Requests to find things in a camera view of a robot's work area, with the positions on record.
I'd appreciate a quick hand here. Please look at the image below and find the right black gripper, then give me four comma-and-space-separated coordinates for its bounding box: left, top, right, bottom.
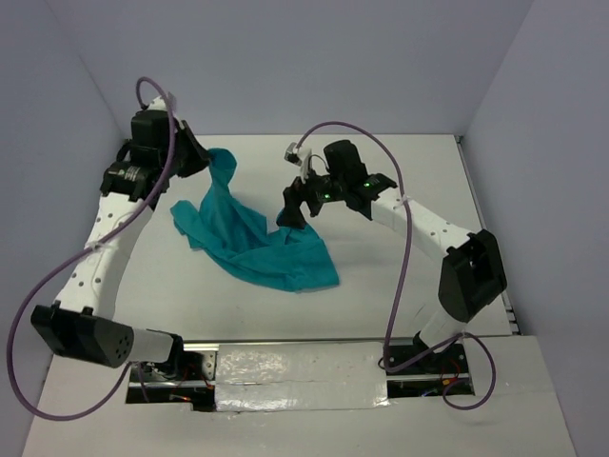
277, 159, 347, 229

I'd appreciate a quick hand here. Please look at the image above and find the teal t shirt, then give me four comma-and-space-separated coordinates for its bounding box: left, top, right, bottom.
170, 148, 340, 292

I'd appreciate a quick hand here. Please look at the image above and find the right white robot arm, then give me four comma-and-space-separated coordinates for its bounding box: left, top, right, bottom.
277, 140, 507, 372

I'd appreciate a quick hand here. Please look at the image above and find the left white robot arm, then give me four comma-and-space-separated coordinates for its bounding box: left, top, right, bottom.
30, 107, 210, 380

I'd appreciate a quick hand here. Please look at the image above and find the silver taped panel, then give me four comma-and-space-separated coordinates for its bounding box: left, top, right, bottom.
214, 342, 389, 412

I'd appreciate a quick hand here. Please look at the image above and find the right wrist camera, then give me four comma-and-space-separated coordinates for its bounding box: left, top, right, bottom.
284, 142, 312, 167

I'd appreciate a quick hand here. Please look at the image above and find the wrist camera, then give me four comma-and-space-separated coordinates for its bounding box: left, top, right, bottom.
147, 92, 176, 116
284, 142, 312, 167

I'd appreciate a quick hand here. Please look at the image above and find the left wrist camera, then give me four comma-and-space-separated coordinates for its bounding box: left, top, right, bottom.
147, 92, 176, 116

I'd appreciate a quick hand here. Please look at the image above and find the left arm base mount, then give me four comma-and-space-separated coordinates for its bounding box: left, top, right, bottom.
126, 348, 218, 412

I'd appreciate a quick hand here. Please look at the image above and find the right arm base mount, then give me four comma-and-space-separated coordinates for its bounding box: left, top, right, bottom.
377, 343, 474, 399

